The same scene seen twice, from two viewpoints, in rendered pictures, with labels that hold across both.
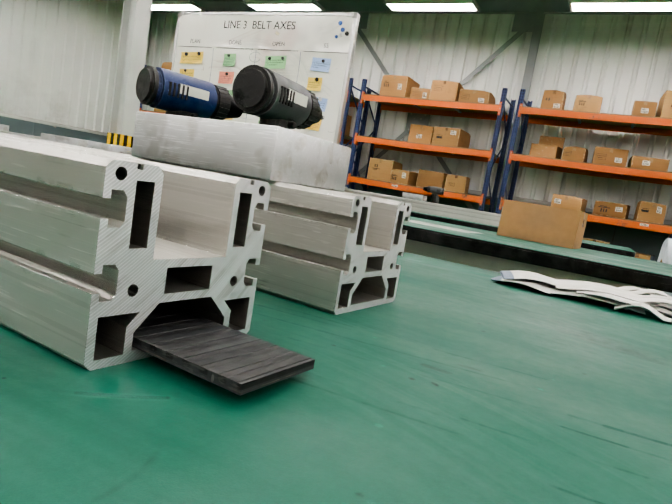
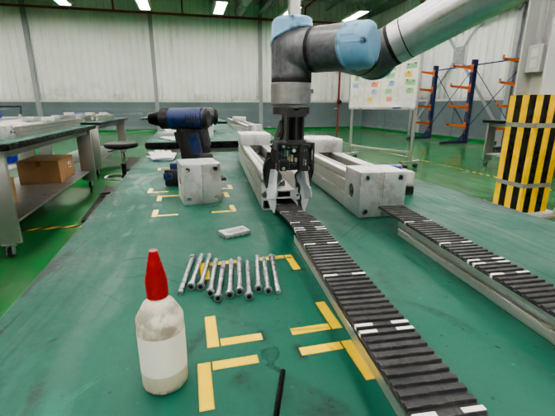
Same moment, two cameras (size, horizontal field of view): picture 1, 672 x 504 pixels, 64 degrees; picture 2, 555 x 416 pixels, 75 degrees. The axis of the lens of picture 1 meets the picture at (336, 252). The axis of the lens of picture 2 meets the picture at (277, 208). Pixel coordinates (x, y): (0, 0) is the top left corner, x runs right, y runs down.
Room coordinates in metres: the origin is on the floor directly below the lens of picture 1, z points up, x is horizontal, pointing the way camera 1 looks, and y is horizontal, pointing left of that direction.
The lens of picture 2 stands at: (1.33, 1.24, 1.00)
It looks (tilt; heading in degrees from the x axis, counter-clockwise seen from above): 16 degrees down; 230
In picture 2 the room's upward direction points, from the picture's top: straight up
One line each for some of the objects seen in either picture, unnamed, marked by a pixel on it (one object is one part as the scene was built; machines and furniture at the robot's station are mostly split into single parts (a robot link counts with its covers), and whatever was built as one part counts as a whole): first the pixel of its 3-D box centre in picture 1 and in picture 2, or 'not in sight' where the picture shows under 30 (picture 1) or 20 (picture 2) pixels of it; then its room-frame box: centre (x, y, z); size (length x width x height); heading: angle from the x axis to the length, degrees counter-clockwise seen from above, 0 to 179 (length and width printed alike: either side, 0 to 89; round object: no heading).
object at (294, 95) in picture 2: not in sight; (292, 96); (0.85, 0.72, 1.02); 0.08 x 0.08 x 0.05
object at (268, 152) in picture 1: (240, 167); (253, 141); (0.49, 0.10, 0.87); 0.16 x 0.11 x 0.07; 59
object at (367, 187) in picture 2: not in sight; (378, 189); (0.67, 0.80, 0.83); 0.12 x 0.09 x 0.10; 149
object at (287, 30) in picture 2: not in sight; (292, 50); (0.85, 0.72, 1.10); 0.09 x 0.08 x 0.11; 105
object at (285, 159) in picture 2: not in sight; (291, 139); (0.86, 0.72, 0.94); 0.09 x 0.08 x 0.12; 59
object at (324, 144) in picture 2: not in sight; (318, 147); (0.45, 0.41, 0.87); 0.16 x 0.11 x 0.07; 59
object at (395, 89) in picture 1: (424, 163); not in sight; (10.56, -1.40, 1.58); 2.83 x 0.98 x 3.15; 64
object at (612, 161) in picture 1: (591, 185); not in sight; (9.22, -4.09, 1.59); 2.83 x 0.98 x 3.17; 64
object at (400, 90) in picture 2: not in sight; (381, 107); (-4.31, -2.61, 0.97); 1.51 x 0.50 x 1.95; 84
